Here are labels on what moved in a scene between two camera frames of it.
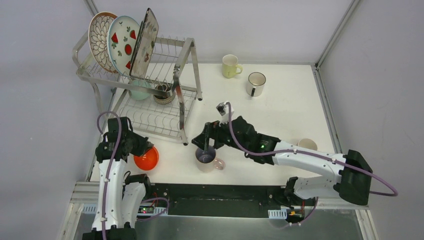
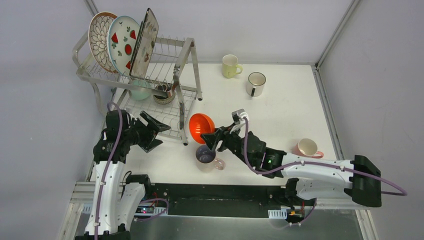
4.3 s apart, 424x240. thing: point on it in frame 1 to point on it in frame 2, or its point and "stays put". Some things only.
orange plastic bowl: [149, 161] to [200, 124]
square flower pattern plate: [145, 46] stays put
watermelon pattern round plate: [122, 34] stays put
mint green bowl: [138, 95] stays put
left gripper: [142, 145] to [145, 132]
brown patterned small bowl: [162, 99] stays put
